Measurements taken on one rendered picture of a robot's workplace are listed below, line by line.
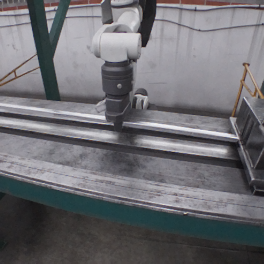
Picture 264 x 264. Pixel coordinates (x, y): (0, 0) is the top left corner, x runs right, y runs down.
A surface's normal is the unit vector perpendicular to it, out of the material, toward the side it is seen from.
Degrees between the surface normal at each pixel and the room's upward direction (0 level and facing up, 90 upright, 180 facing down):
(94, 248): 0
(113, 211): 90
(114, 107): 90
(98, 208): 90
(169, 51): 90
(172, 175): 0
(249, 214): 0
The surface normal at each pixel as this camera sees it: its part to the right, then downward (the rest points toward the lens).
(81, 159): 0.00, -0.83
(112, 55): -0.17, 0.55
